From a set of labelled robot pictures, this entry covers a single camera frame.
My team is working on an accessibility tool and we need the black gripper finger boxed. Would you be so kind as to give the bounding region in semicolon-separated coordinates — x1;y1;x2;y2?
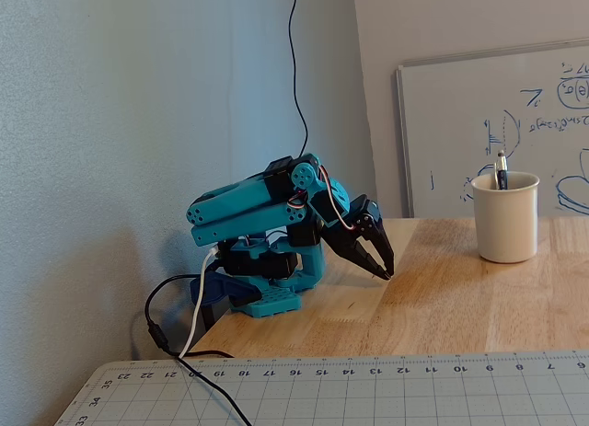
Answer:
327;234;391;281
361;211;396;277

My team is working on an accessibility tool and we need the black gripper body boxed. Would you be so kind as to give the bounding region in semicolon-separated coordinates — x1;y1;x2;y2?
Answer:
320;193;384;255

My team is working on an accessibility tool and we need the dark blue pen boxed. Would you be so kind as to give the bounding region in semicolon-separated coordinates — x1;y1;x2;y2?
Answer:
494;149;509;191

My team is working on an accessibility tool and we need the cream ceramic mug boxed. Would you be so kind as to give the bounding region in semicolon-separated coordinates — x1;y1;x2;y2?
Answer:
470;171;540;265

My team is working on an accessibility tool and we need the grey gridded cutting mat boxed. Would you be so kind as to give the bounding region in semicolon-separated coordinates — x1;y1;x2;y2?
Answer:
54;350;589;426

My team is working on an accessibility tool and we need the whiteboard with blue drawings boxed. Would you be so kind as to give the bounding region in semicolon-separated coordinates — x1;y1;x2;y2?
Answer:
395;38;589;219

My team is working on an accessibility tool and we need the dark blue clamp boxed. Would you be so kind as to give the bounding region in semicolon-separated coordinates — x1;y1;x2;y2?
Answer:
191;271;266;330

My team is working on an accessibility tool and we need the black hanging cable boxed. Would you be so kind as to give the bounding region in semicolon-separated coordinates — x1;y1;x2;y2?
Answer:
287;0;310;159

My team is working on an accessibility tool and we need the white cable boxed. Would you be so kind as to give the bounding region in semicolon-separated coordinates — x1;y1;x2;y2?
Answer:
178;247;218;359

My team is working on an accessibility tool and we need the black power cable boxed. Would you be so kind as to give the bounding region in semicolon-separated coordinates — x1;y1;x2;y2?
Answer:
144;273;253;426

